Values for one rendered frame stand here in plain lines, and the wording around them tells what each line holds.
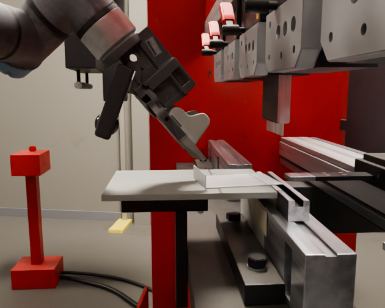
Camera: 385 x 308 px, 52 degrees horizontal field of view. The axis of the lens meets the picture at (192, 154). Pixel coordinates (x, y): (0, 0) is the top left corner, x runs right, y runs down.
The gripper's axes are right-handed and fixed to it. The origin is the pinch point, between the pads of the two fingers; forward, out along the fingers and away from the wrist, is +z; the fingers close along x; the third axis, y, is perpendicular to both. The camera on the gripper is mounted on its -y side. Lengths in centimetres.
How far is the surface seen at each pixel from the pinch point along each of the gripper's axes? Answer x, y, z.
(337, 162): 23.2, 26.3, 31.6
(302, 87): 81, 52, 30
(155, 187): -2.2, -8.0, -0.4
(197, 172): 1.3, -1.3, 3.2
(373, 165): -1.8, 22.8, 22.6
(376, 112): 52, 56, 44
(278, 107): -4.3, 14.8, 2.4
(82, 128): 292, -48, -8
